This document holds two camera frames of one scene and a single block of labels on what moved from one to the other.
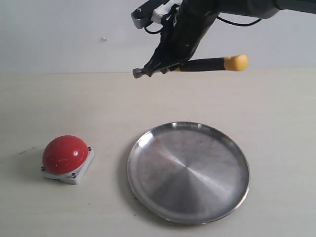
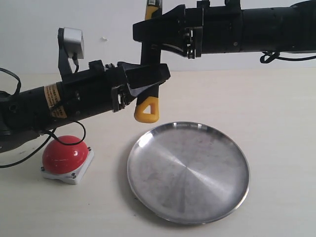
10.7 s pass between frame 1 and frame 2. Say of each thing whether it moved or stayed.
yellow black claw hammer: moved
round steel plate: stayed
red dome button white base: stayed
